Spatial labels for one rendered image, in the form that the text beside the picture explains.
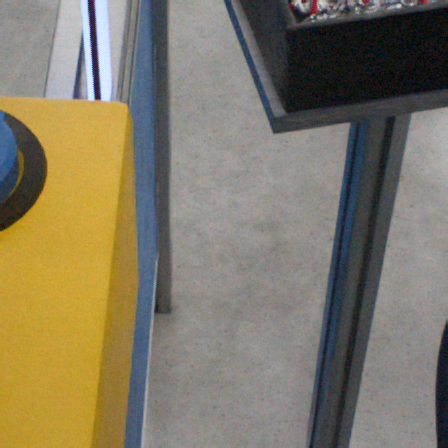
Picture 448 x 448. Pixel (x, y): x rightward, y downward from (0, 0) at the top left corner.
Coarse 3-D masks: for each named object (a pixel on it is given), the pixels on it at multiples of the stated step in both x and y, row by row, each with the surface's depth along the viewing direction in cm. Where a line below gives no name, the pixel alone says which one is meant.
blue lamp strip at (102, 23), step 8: (96, 0) 62; (104, 0) 64; (96, 8) 63; (104, 8) 64; (96, 16) 63; (104, 16) 64; (104, 24) 64; (104, 32) 64; (104, 40) 64; (104, 48) 65; (104, 56) 65; (104, 64) 65; (104, 72) 66; (104, 80) 66; (104, 88) 67; (104, 96) 67
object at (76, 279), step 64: (64, 128) 38; (128, 128) 38; (64, 192) 36; (128, 192) 38; (0, 256) 35; (64, 256) 35; (128, 256) 39; (0, 320) 33; (64, 320) 33; (128, 320) 40; (0, 384) 32; (64, 384) 32; (128, 384) 42
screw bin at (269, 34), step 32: (256, 0) 78; (256, 32) 79; (288, 32) 71; (320, 32) 71; (352, 32) 72; (384, 32) 73; (416, 32) 73; (288, 64) 73; (320, 64) 73; (352, 64) 74; (384, 64) 75; (416, 64) 75; (288, 96) 75; (320, 96) 75; (352, 96) 76; (384, 96) 77
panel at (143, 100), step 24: (144, 0) 117; (144, 24) 118; (144, 48) 120; (144, 72) 121; (144, 96) 122; (144, 120) 123; (144, 144) 125; (144, 168) 126; (144, 192) 127; (144, 216) 129; (144, 240) 130; (144, 264) 132; (144, 288) 134; (144, 312) 135; (144, 336) 137; (144, 360) 139; (144, 384) 141; (144, 408) 142
